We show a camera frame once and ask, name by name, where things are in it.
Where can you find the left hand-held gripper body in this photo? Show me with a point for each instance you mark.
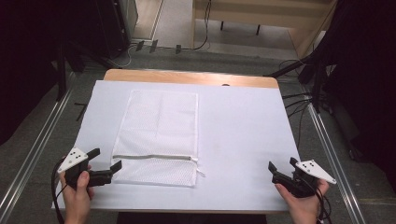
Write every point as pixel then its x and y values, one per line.
pixel 74 158

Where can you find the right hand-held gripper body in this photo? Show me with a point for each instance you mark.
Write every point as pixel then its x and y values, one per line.
pixel 313 169

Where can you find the white mesh laundry bag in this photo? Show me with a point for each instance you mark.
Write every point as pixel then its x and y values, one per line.
pixel 158 130

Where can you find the person's left hand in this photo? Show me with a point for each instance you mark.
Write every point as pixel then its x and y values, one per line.
pixel 76 202

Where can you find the person's right hand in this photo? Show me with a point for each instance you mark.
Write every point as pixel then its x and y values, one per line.
pixel 303 210

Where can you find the white table cover sheet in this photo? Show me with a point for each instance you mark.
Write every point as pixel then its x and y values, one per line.
pixel 243 133

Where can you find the black metal stand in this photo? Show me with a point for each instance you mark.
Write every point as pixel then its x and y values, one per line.
pixel 317 84

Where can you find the person's dark clothing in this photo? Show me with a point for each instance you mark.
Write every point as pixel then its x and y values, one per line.
pixel 190 219

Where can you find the black curtain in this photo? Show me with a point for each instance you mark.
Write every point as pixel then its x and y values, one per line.
pixel 25 62
pixel 367 81

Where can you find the wooden table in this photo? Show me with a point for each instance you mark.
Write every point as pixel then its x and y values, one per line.
pixel 186 76

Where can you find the black equipment cabinet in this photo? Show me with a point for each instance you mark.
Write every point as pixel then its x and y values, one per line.
pixel 115 25

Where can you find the light wooden furniture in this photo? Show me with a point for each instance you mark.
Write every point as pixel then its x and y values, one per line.
pixel 280 15

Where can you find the metal floor rail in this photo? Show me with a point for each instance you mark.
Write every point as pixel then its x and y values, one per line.
pixel 334 161
pixel 37 146

